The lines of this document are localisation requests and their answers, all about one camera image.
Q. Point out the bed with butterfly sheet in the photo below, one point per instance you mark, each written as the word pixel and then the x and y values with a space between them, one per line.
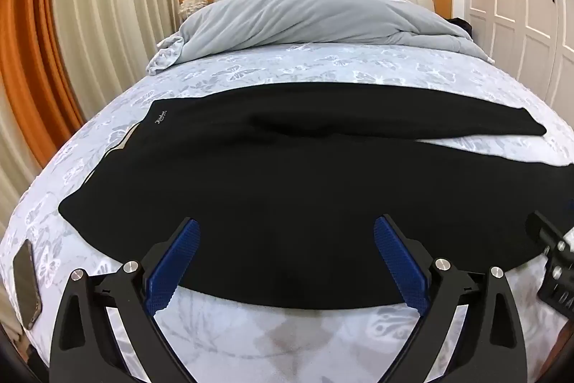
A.
pixel 269 64

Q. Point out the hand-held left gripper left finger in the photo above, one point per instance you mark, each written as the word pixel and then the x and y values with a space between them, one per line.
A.
pixel 174 264

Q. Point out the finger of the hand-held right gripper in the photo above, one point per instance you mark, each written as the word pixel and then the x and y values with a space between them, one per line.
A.
pixel 543 230

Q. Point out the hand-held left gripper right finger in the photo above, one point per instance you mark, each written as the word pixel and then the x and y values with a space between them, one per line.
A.
pixel 400 264

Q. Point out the black pants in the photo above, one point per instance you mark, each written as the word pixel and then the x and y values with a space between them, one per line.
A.
pixel 291 167

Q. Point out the white flower ornament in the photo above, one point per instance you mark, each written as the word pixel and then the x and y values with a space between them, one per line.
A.
pixel 192 5

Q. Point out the grey duvet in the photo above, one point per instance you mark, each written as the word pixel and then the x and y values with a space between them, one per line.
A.
pixel 291 19

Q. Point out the dark bedside object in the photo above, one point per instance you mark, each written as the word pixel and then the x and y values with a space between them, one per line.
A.
pixel 462 27

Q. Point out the orange curtain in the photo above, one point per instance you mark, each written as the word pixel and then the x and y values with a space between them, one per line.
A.
pixel 27 64

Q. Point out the black smartphone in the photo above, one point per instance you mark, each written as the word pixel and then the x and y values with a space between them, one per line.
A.
pixel 27 288

